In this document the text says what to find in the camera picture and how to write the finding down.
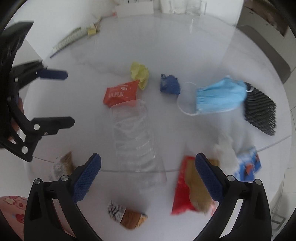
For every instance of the blue surgical face mask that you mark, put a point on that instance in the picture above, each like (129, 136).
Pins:
(224, 95)

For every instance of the yellow paper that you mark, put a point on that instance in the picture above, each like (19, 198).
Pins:
(139, 73)

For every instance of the torn brown cardboard piece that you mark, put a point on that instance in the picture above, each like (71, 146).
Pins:
(199, 196)

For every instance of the white card box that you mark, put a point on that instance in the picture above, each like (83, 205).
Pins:
(132, 8)

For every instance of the black foam fruit net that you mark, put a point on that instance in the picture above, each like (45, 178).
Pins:
(260, 110)

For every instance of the red plastic wrapper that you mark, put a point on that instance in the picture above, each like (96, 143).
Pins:
(181, 202)

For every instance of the crumpled dark blue paper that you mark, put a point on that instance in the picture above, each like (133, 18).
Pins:
(169, 84)

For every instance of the yellow sticky clip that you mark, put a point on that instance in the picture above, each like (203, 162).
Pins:
(93, 29)

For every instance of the crumpled white tissue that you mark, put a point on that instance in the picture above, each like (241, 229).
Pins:
(224, 153)

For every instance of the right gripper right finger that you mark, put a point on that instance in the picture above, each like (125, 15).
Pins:
(253, 221)

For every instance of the clear crushed plastic bottle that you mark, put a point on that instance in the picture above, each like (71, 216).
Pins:
(135, 145)

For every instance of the brown yellow snack wrapper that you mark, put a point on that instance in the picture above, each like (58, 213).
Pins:
(126, 217)

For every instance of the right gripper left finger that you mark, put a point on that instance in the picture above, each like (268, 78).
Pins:
(41, 219)

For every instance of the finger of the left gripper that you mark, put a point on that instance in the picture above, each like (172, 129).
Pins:
(34, 130)
(25, 73)

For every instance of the orange snack wrapper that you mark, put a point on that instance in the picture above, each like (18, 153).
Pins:
(121, 93)

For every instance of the clear glass cup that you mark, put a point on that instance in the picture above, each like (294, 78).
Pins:
(196, 7)

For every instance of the blue crushed carton box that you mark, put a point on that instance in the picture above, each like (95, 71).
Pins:
(249, 165)

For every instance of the person's left hand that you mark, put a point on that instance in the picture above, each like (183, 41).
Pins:
(14, 125)

